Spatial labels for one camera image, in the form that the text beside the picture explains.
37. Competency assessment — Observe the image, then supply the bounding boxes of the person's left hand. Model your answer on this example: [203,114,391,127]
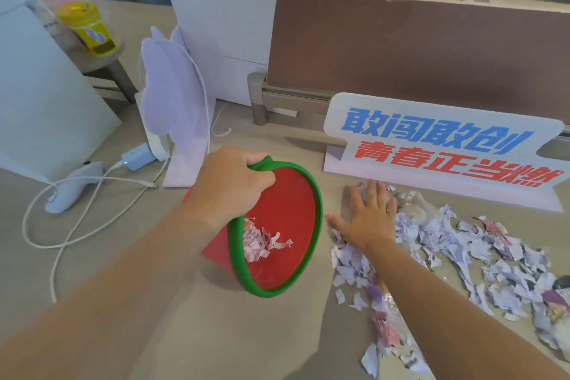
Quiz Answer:
[187,146,277,227]

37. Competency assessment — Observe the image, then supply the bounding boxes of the person's right hand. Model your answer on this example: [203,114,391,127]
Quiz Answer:
[326,179,398,256]

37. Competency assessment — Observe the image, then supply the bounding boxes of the red bin with green rim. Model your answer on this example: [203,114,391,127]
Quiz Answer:
[183,155,324,298]

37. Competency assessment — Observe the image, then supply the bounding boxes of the person's left forearm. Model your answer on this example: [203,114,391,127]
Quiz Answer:
[0,204,230,380]

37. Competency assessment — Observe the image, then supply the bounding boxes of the person's right forearm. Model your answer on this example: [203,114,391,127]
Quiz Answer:
[362,237,570,380]

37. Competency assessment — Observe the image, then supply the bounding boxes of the paper scraps inside bin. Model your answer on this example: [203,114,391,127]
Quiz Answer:
[243,217,295,264]

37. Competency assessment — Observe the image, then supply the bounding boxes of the pile of torn paper scraps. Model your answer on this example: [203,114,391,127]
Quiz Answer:
[330,180,570,379]

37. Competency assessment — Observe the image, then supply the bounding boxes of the white sign with coloured letters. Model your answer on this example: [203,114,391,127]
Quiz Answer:
[322,92,566,214]

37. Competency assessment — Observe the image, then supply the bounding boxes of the white round device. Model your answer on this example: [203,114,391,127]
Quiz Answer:
[134,90,172,162]

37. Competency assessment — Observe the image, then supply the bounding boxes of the white flower-shaped standing sign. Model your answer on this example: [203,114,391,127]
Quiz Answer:
[140,26,217,189]

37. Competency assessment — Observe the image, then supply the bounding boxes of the white charger adapter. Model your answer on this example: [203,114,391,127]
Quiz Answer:
[121,143,156,171]

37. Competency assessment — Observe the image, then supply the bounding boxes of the brown desk partition panel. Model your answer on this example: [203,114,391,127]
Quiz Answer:
[266,0,570,125]

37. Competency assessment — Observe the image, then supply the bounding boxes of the large white box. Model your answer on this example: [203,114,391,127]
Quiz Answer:
[163,0,328,108]

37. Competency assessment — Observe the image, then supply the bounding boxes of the white handheld controller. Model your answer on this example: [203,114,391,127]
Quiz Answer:
[45,161,106,215]

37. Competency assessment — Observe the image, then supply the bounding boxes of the yellow drink cup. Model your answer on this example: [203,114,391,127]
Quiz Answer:
[56,0,116,57]

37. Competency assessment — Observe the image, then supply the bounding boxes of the white board box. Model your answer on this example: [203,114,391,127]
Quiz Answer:
[0,0,122,184]

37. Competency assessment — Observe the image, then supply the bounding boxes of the grey partition bracket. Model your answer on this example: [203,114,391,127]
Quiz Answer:
[247,72,332,126]

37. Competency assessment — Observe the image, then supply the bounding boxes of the thin white cord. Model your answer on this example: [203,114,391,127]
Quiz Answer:
[189,52,232,138]

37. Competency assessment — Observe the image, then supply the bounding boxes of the white charging cable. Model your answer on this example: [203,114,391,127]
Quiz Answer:
[22,156,171,305]

